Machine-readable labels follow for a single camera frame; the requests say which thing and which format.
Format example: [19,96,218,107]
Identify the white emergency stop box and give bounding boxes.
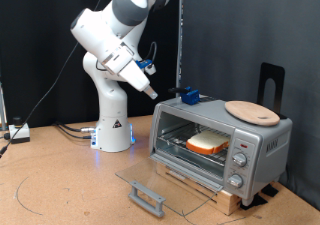
[8,116,31,144]

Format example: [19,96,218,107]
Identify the black backdrop curtain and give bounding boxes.
[0,0,183,129]

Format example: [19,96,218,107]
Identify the metal wire oven rack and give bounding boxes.
[157,123,233,168]

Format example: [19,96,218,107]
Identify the black camera cable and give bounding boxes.
[95,40,158,73]

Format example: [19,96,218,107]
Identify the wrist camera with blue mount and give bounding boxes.
[134,58,157,76]

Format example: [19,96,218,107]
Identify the black tape patch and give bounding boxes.
[261,184,280,198]

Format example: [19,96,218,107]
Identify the white bread slice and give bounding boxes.
[185,130,231,155]

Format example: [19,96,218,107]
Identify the grey backdrop curtain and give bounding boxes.
[181,0,320,211]

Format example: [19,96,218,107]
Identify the black hanging cable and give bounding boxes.
[0,0,110,158]

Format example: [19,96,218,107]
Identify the slatted wooden block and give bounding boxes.
[156,161,243,216]

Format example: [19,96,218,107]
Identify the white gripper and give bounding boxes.
[118,61,159,100]

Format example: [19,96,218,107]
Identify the black base cable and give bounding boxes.
[57,124,94,140]

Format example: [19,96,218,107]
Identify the black cable with silver connector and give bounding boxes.
[53,120,98,133]

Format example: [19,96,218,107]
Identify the silver toaster oven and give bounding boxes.
[148,94,294,206]

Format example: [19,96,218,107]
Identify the oval wooden cutting board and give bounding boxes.
[224,100,281,127]

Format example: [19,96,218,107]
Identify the silver oven knob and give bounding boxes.
[227,173,245,189]
[232,151,249,168]

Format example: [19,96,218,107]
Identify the vertical aluminium frame pole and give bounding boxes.
[175,0,185,98]

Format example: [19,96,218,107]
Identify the black metal bookend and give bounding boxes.
[256,62,287,120]

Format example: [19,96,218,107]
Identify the glass oven door with handle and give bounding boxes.
[115,151,225,218]

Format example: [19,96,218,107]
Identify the thin metal pole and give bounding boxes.
[0,81,8,132]

